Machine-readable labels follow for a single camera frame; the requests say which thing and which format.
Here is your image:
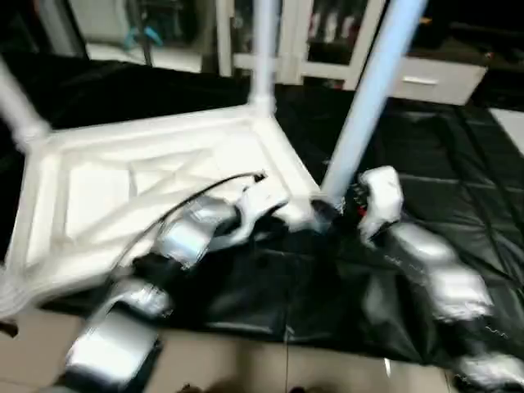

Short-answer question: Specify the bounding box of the white plastic children's table top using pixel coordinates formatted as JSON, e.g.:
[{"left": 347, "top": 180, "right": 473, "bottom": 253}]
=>
[{"left": 0, "top": 102, "right": 328, "bottom": 322}]

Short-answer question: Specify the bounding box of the black plastic work mat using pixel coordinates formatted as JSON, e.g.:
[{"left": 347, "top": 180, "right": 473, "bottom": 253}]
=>
[{"left": 0, "top": 53, "right": 524, "bottom": 369}]

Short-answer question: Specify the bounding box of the white low drawer unit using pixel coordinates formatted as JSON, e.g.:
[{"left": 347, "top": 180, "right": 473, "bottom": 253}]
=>
[{"left": 360, "top": 56, "right": 488, "bottom": 107}]

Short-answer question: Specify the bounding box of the white glass door cabinet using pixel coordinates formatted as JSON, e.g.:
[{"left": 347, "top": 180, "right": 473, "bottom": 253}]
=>
[{"left": 215, "top": 0, "right": 386, "bottom": 89}]

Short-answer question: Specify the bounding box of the white side table board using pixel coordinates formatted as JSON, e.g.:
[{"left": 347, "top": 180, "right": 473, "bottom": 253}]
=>
[{"left": 490, "top": 106, "right": 524, "bottom": 156}]

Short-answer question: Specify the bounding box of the teal plastic object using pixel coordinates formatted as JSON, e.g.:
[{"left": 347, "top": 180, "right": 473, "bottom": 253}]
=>
[{"left": 123, "top": 25, "right": 165, "bottom": 48}]

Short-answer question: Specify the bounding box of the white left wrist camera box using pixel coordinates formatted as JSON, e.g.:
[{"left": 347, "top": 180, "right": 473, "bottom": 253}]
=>
[{"left": 237, "top": 182, "right": 291, "bottom": 238}]

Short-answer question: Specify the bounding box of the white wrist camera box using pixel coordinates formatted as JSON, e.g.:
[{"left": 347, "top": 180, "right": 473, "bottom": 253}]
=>
[
  {"left": 355, "top": 165, "right": 404, "bottom": 242},
  {"left": 237, "top": 182, "right": 291, "bottom": 238}
]

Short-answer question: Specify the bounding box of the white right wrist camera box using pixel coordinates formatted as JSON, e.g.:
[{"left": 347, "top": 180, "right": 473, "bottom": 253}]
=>
[{"left": 355, "top": 165, "right": 404, "bottom": 242}]

